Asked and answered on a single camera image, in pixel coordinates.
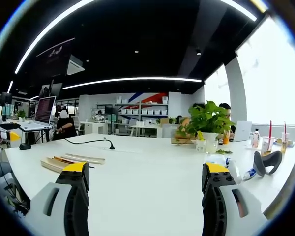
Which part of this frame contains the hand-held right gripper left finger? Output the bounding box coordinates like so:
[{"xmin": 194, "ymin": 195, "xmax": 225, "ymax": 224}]
[{"xmin": 26, "ymin": 161, "xmax": 90, "ymax": 236}]

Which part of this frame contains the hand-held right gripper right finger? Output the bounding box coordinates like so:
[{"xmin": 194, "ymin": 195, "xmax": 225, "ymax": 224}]
[{"xmin": 202, "ymin": 162, "xmax": 267, "ymax": 236}]

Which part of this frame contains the wooden cutlery case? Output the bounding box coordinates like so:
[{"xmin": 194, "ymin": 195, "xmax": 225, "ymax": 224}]
[{"xmin": 40, "ymin": 153, "xmax": 106, "ymax": 173}]

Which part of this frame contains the orange-handled utensil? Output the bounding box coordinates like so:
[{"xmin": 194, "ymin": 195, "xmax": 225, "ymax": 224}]
[{"xmin": 53, "ymin": 155, "xmax": 76, "ymax": 165}]

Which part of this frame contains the laptop stand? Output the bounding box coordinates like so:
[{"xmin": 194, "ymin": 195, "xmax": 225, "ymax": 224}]
[{"xmin": 21, "ymin": 126, "xmax": 52, "ymax": 145}]

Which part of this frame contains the open silver laptop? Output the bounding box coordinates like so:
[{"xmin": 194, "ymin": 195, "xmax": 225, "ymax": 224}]
[{"xmin": 22, "ymin": 95, "xmax": 57, "ymax": 130}]

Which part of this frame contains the white and blue tube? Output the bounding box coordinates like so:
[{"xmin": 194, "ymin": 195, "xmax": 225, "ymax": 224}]
[{"xmin": 243, "ymin": 168, "xmax": 258, "ymax": 182}]

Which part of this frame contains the grey neck pillow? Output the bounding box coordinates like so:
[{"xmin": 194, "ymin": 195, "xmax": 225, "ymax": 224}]
[{"xmin": 253, "ymin": 150, "xmax": 284, "ymax": 177}]

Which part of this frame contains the small white cup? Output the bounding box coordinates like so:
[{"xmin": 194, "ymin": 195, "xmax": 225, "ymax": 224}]
[{"xmin": 196, "ymin": 138, "xmax": 207, "ymax": 153}]

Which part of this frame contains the wooden tray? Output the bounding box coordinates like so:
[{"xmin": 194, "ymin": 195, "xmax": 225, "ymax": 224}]
[{"xmin": 171, "ymin": 136, "xmax": 197, "ymax": 146}]

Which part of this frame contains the white paper sheet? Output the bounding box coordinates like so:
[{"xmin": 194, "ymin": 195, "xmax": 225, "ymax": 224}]
[{"xmin": 97, "ymin": 146, "xmax": 144, "ymax": 154}]

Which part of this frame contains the clear drink bottle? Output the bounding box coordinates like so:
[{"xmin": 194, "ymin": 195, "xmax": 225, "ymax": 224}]
[{"xmin": 251, "ymin": 130, "xmax": 262, "ymax": 149}]

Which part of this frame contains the white laptop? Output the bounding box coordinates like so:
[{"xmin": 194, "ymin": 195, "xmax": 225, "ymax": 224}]
[{"xmin": 230, "ymin": 120, "xmax": 253, "ymax": 143}]

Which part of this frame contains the plastic cup with red straw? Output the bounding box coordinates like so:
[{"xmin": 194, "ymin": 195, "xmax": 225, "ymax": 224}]
[{"xmin": 261, "ymin": 120, "xmax": 276, "ymax": 157}]

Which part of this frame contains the hanging dark screen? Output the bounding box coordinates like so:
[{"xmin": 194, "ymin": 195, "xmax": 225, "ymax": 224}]
[{"xmin": 35, "ymin": 37, "xmax": 76, "ymax": 77}]

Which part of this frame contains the green potted plant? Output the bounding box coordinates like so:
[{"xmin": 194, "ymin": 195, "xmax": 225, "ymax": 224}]
[{"xmin": 175, "ymin": 100, "xmax": 236, "ymax": 153}]

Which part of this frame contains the yellow drink with red straw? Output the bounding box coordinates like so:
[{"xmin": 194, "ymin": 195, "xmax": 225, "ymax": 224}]
[{"xmin": 281, "ymin": 121, "xmax": 291, "ymax": 154}]

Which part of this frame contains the ceiling air conditioner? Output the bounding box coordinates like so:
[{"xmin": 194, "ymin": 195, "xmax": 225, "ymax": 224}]
[{"xmin": 66, "ymin": 54, "xmax": 86, "ymax": 76}]

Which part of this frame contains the black monitor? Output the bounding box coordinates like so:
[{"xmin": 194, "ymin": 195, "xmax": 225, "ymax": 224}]
[{"xmin": 104, "ymin": 105, "xmax": 120, "ymax": 116}]

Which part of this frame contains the storage shelf with white boxes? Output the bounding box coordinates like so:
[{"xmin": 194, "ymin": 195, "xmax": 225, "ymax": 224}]
[{"xmin": 95, "ymin": 96, "xmax": 169, "ymax": 125}]

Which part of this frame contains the black cable with plug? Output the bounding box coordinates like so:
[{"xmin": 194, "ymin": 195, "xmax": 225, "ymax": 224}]
[{"xmin": 63, "ymin": 137, "xmax": 116, "ymax": 150}]

